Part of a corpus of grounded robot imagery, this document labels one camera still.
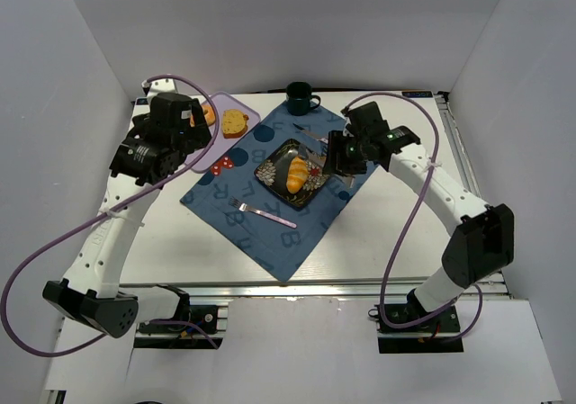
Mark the lavender tray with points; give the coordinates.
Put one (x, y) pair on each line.
(221, 145)

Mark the pink handled fork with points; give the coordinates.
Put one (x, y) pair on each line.
(244, 207)

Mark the right table label sticker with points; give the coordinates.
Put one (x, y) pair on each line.
(417, 94)

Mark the toast slice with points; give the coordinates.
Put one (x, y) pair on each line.
(234, 124)

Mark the pink handled knife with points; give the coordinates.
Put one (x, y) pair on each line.
(311, 134)

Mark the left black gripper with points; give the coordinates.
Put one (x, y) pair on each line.
(198, 130)

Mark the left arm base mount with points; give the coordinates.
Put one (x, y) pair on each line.
(170, 320)

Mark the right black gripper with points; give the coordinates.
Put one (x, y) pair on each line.
(338, 153)

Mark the long bread roll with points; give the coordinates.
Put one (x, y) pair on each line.
(297, 176)

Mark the black floral square plate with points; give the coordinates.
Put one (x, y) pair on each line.
(272, 174)

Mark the metal tongs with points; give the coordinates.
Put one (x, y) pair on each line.
(316, 157)

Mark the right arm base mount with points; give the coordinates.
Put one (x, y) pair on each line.
(437, 336)

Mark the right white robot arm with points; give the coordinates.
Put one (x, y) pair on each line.
(481, 235)

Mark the blue letter placemat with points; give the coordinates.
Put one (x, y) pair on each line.
(251, 200)

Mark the dark green mug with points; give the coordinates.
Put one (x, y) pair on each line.
(300, 99)

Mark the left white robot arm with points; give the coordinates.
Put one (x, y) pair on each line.
(90, 290)

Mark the glazed bagel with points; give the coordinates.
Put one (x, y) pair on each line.
(208, 114)

